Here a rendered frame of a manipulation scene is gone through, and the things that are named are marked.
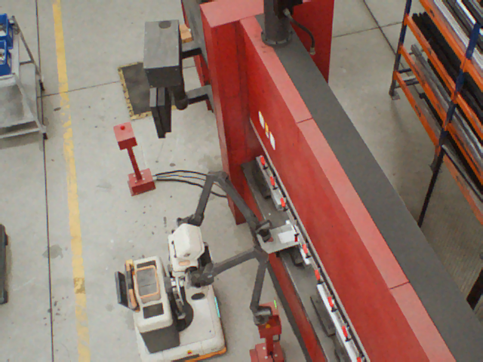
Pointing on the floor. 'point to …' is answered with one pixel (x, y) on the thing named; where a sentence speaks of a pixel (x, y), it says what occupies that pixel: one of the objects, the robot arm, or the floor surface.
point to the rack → (445, 84)
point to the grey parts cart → (20, 90)
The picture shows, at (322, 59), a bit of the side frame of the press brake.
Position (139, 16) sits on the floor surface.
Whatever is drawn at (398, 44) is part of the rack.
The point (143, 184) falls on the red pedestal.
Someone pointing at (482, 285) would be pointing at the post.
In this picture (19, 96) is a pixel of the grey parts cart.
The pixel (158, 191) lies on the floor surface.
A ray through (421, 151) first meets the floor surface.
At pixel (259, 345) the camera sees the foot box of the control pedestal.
